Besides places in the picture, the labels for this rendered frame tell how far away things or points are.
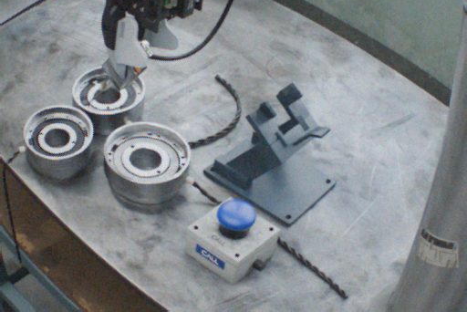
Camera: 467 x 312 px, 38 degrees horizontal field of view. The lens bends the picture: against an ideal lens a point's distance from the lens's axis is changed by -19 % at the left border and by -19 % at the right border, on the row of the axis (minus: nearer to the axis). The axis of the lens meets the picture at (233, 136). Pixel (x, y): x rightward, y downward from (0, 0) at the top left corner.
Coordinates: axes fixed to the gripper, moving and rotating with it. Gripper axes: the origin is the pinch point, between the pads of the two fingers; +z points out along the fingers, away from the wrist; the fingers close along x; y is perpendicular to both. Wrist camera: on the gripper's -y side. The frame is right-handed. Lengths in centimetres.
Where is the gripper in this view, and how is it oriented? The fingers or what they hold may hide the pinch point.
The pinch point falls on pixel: (128, 60)
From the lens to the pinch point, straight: 89.8
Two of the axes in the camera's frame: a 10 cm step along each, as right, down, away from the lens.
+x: 6.3, -4.4, 6.4
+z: -1.2, 7.6, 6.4
